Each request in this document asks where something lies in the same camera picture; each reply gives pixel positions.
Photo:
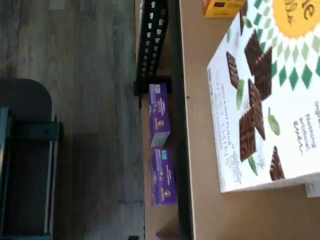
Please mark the orange Revival cracker box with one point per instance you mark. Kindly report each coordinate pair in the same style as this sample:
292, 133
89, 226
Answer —
222, 8

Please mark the white Simple Mills mint box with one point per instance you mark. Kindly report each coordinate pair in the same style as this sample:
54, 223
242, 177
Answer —
262, 100

